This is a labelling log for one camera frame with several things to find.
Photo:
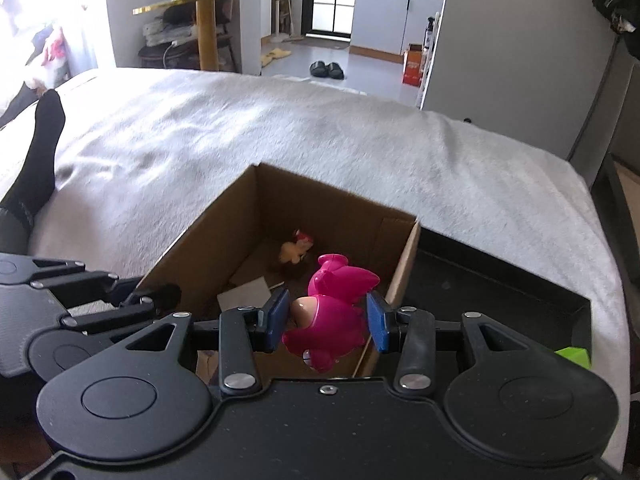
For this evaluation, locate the pink dinosaur figurine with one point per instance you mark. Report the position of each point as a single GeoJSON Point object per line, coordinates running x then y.
{"type": "Point", "coordinates": [329, 322]}

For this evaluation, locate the white wall charger plug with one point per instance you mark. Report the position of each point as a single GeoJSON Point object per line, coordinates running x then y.
{"type": "Point", "coordinates": [254, 293]}

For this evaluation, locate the black slipper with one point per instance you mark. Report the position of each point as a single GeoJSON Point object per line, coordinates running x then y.
{"type": "Point", "coordinates": [318, 69]}
{"type": "Point", "coordinates": [334, 71]}

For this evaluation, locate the white kitchen cabinet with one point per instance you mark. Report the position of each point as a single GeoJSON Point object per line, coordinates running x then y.
{"type": "Point", "coordinates": [384, 29]}

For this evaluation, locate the black slipper left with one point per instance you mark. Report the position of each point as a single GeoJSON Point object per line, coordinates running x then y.
{"type": "Point", "coordinates": [318, 69]}

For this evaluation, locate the brown cardboard box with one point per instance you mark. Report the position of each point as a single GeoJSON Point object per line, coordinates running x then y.
{"type": "Point", "coordinates": [274, 225]}

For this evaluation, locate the gold round side table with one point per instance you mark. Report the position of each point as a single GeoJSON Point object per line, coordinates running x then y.
{"type": "Point", "coordinates": [205, 21]}

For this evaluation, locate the orange cardboard carton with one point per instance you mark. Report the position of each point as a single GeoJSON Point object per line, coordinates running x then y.
{"type": "Point", "coordinates": [411, 70]}

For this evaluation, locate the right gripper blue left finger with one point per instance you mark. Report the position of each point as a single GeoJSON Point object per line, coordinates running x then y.
{"type": "Point", "coordinates": [244, 331]}

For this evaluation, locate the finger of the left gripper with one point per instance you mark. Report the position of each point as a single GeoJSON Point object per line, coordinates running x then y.
{"type": "Point", "coordinates": [140, 306]}
{"type": "Point", "coordinates": [71, 275]}

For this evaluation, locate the white fuzzy blanket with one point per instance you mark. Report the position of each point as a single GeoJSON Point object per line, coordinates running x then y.
{"type": "Point", "coordinates": [144, 152]}

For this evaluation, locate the brown-haired girl figurine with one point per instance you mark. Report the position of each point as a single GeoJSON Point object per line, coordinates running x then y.
{"type": "Point", "coordinates": [295, 250]}

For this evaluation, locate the black slipper right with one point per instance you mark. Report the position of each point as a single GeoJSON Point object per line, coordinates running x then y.
{"type": "Point", "coordinates": [334, 71]}

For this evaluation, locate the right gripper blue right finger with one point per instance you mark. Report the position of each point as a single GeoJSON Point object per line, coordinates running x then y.
{"type": "Point", "coordinates": [410, 334]}

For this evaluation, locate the black tray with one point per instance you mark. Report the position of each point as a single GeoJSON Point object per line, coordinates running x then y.
{"type": "Point", "coordinates": [449, 278]}

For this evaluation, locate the green toy trash bin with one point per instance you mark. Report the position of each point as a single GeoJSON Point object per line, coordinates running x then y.
{"type": "Point", "coordinates": [578, 355]}

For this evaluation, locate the black socked leg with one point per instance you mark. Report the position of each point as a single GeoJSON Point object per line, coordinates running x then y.
{"type": "Point", "coordinates": [35, 183]}

